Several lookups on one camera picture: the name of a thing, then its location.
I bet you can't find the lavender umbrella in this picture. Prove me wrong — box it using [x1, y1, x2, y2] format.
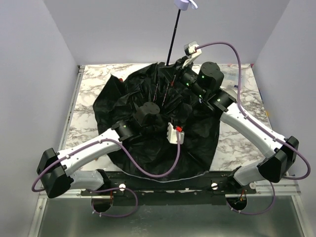
[92, 0, 222, 183]

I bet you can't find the beige umbrella sleeve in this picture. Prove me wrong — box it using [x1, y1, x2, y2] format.
[224, 88, 237, 100]

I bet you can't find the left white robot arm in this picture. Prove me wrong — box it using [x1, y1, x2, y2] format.
[37, 102, 161, 198]

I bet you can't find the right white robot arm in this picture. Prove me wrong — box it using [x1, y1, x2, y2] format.
[173, 56, 299, 186]

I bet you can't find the clear plastic parts box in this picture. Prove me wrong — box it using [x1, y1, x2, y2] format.
[220, 64, 249, 88]

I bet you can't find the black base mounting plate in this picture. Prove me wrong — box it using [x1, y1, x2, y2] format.
[79, 169, 257, 207]

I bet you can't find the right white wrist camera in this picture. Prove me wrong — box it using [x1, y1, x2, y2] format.
[182, 41, 202, 68]

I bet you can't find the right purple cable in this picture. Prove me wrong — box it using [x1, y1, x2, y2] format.
[195, 42, 311, 216]

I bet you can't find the purple cable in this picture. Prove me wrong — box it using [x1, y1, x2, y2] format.
[195, 42, 311, 216]
[31, 130, 182, 218]

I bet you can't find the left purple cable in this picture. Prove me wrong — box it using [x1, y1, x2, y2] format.
[31, 130, 182, 218]

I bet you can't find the aluminium extrusion frame rail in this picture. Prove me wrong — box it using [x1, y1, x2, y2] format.
[254, 179, 301, 196]

